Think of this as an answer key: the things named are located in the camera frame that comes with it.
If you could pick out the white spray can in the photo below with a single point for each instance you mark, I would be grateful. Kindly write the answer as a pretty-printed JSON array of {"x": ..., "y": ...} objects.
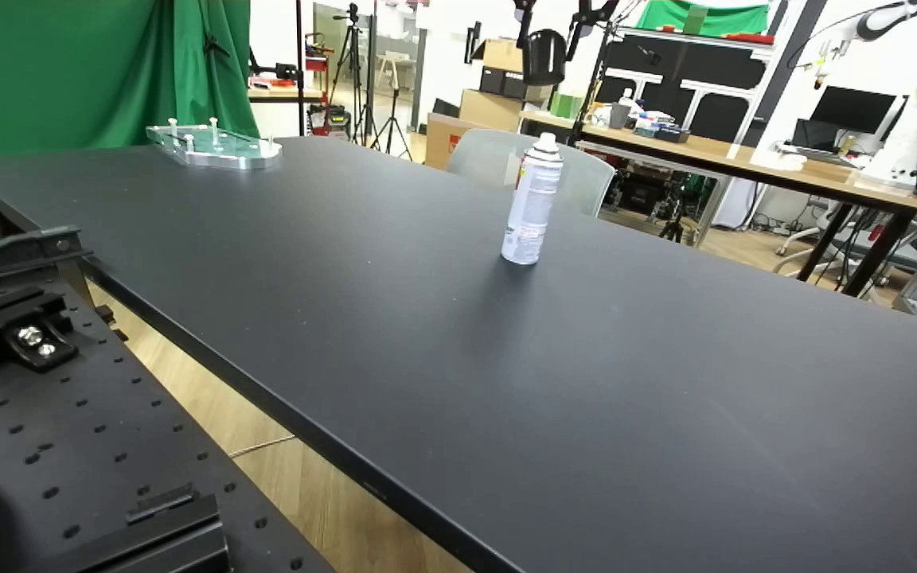
[{"x": 531, "y": 209}]

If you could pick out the grey chair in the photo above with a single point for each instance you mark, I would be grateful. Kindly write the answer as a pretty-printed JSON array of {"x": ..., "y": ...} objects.
[{"x": 485, "y": 157}]

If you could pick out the cardboard box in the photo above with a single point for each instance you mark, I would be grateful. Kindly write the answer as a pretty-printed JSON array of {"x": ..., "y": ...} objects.
[{"x": 446, "y": 138}]

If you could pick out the clear acrylic plate with bolts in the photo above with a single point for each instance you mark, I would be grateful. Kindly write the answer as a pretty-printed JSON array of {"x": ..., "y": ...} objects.
[{"x": 215, "y": 148}]

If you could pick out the long wooden desk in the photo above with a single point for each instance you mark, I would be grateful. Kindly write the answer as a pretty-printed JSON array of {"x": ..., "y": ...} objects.
[{"x": 755, "y": 164}]

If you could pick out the black computer monitor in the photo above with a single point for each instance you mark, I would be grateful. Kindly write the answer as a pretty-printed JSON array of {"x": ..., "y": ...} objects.
[{"x": 852, "y": 112}]

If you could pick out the green curtain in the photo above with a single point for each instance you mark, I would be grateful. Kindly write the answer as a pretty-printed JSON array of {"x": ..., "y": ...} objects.
[{"x": 78, "y": 74}]

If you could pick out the camera tripod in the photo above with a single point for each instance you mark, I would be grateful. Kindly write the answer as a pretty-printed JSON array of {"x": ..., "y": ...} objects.
[{"x": 386, "y": 116}]

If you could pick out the green cloth on wall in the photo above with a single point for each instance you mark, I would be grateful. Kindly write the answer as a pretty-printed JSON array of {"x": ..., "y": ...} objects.
[{"x": 702, "y": 16}]

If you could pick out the black block on base plate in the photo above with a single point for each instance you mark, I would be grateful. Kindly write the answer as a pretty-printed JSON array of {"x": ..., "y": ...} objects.
[{"x": 151, "y": 534}]

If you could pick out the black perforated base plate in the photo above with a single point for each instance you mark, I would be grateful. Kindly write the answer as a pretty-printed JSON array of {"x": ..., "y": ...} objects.
[{"x": 66, "y": 424}]

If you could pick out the small black bracket with screws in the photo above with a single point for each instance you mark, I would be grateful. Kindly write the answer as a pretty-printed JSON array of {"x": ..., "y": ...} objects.
[{"x": 39, "y": 337}]

